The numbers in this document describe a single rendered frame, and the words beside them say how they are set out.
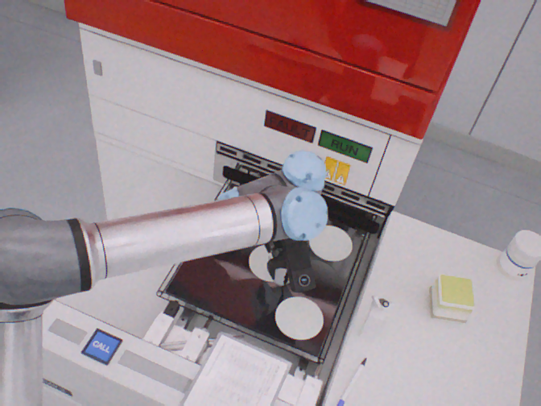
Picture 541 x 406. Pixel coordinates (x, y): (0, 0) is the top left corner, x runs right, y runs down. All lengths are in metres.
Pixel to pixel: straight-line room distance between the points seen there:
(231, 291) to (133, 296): 0.23
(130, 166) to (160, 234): 0.92
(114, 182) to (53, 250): 1.05
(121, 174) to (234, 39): 0.69
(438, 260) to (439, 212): 1.47
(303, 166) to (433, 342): 0.46
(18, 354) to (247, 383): 0.41
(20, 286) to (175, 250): 0.20
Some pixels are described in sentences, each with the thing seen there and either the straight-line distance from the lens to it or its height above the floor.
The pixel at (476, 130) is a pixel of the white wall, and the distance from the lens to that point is 3.09.
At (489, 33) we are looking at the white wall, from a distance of 2.80.
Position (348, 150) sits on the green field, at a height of 1.09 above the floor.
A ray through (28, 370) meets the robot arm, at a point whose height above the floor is 1.16.
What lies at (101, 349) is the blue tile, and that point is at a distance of 1.14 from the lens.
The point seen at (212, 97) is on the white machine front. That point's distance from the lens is 1.37.
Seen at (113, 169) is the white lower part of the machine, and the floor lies 0.72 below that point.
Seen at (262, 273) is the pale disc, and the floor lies 0.90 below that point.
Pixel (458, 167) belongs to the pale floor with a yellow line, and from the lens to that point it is 3.06.
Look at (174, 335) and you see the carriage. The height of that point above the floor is 0.88.
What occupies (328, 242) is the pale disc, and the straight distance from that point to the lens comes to 1.38.
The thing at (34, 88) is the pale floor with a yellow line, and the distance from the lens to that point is 3.21.
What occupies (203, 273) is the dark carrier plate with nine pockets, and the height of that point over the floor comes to 0.90.
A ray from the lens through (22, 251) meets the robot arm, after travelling 0.76.
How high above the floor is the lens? 1.98
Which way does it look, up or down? 49 degrees down
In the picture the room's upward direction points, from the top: 10 degrees clockwise
